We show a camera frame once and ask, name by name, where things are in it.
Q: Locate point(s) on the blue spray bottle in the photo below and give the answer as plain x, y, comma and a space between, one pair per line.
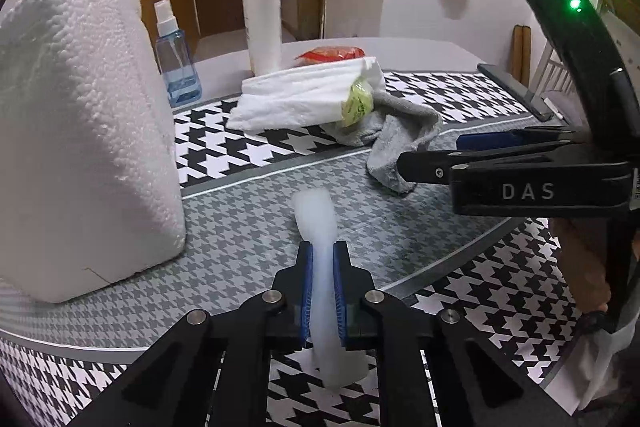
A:
175, 67

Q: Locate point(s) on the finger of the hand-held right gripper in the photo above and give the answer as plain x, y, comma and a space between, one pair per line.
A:
485, 141
425, 169

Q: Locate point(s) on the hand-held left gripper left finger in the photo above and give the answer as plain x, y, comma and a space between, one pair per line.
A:
306, 287

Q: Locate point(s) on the black phone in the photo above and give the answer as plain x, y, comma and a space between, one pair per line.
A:
510, 89

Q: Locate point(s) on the grey cloth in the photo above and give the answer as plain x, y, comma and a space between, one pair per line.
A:
395, 132

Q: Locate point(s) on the white towel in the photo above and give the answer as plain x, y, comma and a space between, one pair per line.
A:
295, 99

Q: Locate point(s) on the person's right hand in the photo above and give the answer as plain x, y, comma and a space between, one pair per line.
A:
582, 267

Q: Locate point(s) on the yellow green packet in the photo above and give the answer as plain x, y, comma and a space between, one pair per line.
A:
357, 102

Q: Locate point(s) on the red snack packet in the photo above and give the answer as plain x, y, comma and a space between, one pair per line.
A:
330, 53

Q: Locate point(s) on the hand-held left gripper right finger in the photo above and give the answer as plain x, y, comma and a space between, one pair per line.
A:
341, 287

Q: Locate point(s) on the white foam box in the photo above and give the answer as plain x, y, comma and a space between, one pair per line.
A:
85, 132

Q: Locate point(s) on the wooden plank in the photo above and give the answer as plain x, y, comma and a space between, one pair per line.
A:
526, 57
518, 52

